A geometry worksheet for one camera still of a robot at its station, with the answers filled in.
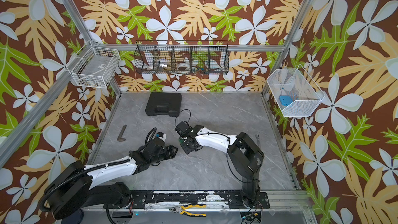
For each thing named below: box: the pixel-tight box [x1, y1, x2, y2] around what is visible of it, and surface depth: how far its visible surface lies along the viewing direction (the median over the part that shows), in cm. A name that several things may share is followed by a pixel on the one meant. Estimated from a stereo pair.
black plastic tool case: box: [145, 92, 182, 117], surface depth 109 cm
